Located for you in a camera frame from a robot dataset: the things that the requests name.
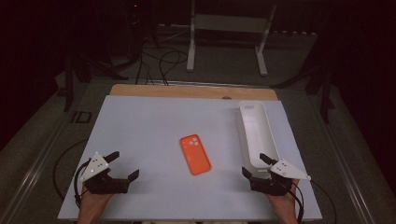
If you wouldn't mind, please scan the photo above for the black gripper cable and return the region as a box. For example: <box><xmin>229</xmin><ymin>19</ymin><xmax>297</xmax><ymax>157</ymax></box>
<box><xmin>288</xmin><ymin>181</ymin><xmax>305</xmax><ymax>224</ymax></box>
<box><xmin>73</xmin><ymin>161</ymin><xmax>92</xmax><ymax>208</ymax></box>

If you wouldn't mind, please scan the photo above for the orange phone case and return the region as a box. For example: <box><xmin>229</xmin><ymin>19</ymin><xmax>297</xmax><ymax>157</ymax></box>
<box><xmin>179</xmin><ymin>133</ymin><xmax>213</xmax><ymax>176</ymax></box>

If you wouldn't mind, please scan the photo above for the metal floor rail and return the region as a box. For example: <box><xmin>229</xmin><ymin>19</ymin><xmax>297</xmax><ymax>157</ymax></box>
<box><xmin>309</xmin><ymin>94</ymin><xmax>370</xmax><ymax>224</ymax></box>
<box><xmin>0</xmin><ymin>119</ymin><xmax>68</xmax><ymax>224</ymax></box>

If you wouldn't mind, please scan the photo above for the light thin cable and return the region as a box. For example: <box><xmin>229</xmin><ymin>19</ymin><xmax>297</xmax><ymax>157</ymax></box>
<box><xmin>158</xmin><ymin>28</ymin><xmax>191</xmax><ymax>44</ymax></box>

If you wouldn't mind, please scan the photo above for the black looped floor cable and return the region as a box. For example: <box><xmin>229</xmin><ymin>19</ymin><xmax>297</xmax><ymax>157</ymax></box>
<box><xmin>134</xmin><ymin>49</ymin><xmax>190</xmax><ymax>87</ymax></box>

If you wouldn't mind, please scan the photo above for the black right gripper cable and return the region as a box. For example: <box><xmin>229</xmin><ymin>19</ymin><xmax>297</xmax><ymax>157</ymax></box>
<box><xmin>288</xmin><ymin>181</ymin><xmax>305</xmax><ymax>224</ymax></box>

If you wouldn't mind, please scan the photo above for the black stand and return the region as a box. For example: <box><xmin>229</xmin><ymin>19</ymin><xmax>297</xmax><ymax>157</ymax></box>
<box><xmin>63</xmin><ymin>52</ymin><xmax>129</xmax><ymax>113</ymax></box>

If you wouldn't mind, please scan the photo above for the black equipment tower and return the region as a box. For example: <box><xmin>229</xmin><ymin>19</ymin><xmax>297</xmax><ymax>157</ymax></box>
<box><xmin>124</xmin><ymin>0</ymin><xmax>158</xmax><ymax>64</ymax></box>

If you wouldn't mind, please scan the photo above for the white metal stand frame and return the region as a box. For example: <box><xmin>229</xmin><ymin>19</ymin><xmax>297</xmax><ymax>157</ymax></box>
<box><xmin>186</xmin><ymin>0</ymin><xmax>277</xmax><ymax>77</ymax></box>

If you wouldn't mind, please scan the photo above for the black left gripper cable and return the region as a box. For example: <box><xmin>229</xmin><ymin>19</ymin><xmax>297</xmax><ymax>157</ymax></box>
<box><xmin>73</xmin><ymin>161</ymin><xmax>92</xmax><ymax>208</ymax></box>

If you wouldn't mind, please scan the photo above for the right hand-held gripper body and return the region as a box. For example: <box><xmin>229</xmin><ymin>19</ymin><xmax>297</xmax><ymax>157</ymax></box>
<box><xmin>250</xmin><ymin>159</ymin><xmax>312</xmax><ymax>197</ymax></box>

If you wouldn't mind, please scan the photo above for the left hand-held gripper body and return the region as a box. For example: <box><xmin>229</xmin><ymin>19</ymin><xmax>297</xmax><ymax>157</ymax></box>
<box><xmin>79</xmin><ymin>151</ymin><xmax>130</xmax><ymax>195</ymax></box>

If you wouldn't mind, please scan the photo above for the person's left hand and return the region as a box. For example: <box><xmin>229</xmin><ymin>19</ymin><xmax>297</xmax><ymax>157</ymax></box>
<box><xmin>78</xmin><ymin>186</ymin><xmax>111</xmax><ymax>216</ymax></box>

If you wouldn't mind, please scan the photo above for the white plastic tray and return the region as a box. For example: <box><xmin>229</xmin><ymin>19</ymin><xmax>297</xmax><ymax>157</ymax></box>
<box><xmin>236</xmin><ymin>100</ymin><xmax>280</xmax><ymax>175</ymax></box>

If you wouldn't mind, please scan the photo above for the wooden table board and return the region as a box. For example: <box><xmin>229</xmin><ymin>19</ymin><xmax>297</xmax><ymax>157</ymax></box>
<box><xmin>109</xmin><ymin>83</ymin><xmax>278</xmax><ymax>101</ymax></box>

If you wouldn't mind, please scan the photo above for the black tripod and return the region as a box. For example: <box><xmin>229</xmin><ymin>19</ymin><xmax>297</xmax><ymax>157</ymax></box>
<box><xmin>276</xmin><ymin>40</ymin><xmax>336</xmax><ymax>125</ymax></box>

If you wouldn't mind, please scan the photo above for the person's right hand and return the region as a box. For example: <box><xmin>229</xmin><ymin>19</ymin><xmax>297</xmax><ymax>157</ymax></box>
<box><xmin>268</xmin><ymin>180</ymin><xmax>300</xmax><ymax>216</ymax></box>

